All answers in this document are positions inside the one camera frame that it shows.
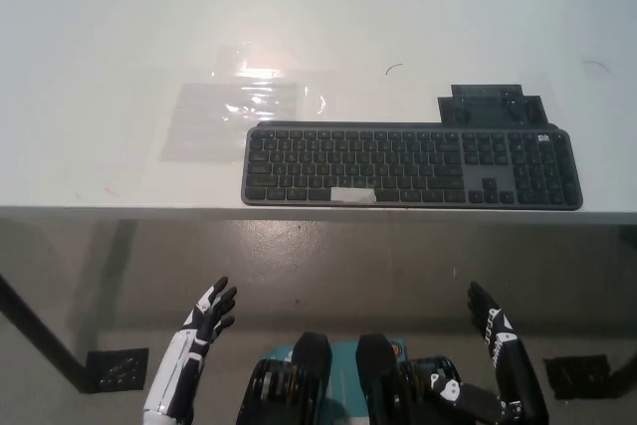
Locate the black table leg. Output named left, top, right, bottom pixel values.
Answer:
left=0, top=272, right=96, bottom=393

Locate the white tape strip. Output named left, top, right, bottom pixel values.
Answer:
left=330, top=186, right=377, bottom=205

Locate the wrinkled clear plastic film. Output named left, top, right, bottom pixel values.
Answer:
left=212, top=43, right=333, bottom=120

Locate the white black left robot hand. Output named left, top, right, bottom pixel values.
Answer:
left=142, top=274, right=238, bottom=421

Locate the dark grey wireless keyboard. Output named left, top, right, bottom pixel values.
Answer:
left=241, top=119, right=584, bottom=211

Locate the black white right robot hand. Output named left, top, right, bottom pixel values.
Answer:
left=426, top=280, right=549, bottom=425

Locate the grey clear plastic sheet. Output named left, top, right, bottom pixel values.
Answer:
left=159, top=82, right=300, bottom=164

